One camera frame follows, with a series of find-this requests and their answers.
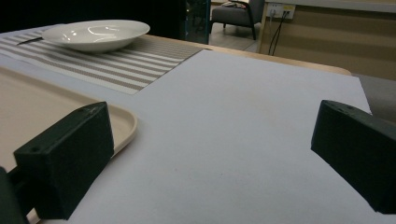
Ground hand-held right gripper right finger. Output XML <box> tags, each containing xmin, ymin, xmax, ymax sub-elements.
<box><xmin>310</xmin><ymin>99</ymin><xmax>396</xmax><ymax>215</ymax></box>

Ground beige tray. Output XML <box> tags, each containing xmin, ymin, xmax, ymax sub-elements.
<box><xmin>0</xmin><ymin>65</ymin><xmax>138</xmax><ymax>224</ymax></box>

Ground white paper sheet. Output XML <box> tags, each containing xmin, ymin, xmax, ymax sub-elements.
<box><xmin>0</xmin><ymin>49</ymin><xmax>396</xmax><ymax>224</ymax></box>

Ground striped placemat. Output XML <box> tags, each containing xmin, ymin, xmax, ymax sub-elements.
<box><xmin>0</xmin><ymin>25</ymin><xmax>207</xmax><ymax>95</ymax></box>

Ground white shallow bowl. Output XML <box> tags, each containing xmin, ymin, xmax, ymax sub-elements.
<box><xmin>41</xmin><ymin>20</ymin><xmax>151</xmax><ymax>53</ymax></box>

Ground white wall socket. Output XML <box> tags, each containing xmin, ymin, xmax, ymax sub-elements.
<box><xmin>266</xmin><ymin>3</ymin><xmax>296</xmax><ymax>21</ymax></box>

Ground grey armchair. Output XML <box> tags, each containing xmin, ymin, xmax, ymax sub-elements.
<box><xmin>208</xmin><ymin>0</ymin><xmax>265</xmax><ymax>41</ymax></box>

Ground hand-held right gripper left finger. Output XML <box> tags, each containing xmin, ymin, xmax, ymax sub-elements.
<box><xmin>13</xmin><ymin>101</ymin><xmax>115</xmax><ymax>221</ymax></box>

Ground wooden table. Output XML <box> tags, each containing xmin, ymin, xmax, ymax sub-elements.
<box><xmin>141</xmin><ymin>34</ymin><xmax>353</xmax><ymax>77</ymax></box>

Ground black cable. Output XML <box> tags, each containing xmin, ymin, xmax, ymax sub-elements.
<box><xmin>268</xmin><ymin>10</ymin><xmax>290</xmax><ymax>56</ymax></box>

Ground dark utensil handle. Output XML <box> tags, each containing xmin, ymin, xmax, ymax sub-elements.
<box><xmin>16</xmin><ymin>36</ymin><xmax>44</xmax><ymax>47</ymax></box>

